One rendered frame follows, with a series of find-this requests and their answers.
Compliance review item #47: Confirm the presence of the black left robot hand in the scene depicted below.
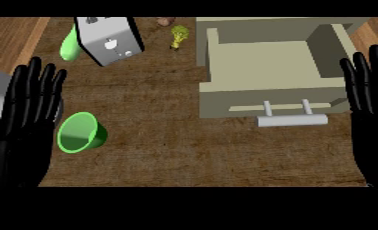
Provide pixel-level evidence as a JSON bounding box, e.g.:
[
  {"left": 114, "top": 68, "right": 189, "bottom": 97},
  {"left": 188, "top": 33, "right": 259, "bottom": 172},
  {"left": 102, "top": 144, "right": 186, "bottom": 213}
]
[{"left": 0, "top": 56, "right": 68, "bottom": 188}]

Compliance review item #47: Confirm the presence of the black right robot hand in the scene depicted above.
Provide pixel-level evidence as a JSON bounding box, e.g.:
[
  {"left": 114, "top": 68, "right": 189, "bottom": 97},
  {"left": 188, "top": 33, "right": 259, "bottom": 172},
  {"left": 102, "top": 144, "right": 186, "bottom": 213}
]
[{"left": 338, "top": 44, "right": 378, "bottom": 188}]

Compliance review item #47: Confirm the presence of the green cup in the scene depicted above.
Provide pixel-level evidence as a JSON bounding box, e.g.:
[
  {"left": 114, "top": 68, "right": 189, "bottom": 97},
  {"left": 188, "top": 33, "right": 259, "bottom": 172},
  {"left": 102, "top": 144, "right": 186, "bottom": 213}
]
[{"left": 56, "top": 111, "right": 109, "bottom": 154}]

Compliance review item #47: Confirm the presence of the beige drawer front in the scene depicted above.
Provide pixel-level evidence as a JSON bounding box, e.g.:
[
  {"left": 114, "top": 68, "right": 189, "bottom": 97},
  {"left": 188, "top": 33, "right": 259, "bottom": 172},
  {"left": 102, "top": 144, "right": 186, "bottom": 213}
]
[{"left": 198, "top": 86, "right": 352, "bottom": 119}]

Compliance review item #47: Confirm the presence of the green cucumber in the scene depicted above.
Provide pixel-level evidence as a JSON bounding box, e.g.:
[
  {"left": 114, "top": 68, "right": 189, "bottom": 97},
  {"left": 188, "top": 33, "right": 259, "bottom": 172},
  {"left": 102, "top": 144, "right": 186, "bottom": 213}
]
[{"left": 59, "top": 23, "right": 84, "bottom": 63}]

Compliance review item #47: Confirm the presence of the silver toaster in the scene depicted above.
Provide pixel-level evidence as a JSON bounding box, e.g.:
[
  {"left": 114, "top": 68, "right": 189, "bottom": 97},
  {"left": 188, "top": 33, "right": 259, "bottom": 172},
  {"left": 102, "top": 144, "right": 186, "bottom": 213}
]
[{"left": 74, "top": 16, "right": 146, "bottom": 68}]

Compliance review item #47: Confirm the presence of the beige cabinet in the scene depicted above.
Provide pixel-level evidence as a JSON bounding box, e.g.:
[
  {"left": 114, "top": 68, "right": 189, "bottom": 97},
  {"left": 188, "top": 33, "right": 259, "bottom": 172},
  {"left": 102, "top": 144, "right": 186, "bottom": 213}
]
[{"left": 195, "top": 16, "right": 372, "bottom": 68}]

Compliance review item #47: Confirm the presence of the yellow green broccoli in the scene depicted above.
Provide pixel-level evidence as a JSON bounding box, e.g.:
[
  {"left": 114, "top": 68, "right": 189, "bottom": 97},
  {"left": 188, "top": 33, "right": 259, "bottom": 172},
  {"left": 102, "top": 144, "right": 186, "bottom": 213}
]
[{"left": 170, "top": 24, "right": 192, "bottom": 51}]

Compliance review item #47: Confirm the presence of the brown mushroom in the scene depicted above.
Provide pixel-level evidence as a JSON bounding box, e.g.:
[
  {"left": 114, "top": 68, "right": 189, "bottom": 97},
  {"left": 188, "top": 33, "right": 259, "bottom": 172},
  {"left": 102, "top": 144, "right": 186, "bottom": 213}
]
[{"left": 155, "top": 16, "right": 177, "bottom": 27}]

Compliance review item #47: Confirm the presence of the grey drawer handle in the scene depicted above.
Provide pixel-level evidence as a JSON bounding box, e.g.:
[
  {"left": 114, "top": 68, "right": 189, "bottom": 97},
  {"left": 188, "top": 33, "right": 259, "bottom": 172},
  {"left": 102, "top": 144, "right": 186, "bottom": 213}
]
[{"left": 256, "top": 99, "right": 330, "bottom": 128}]

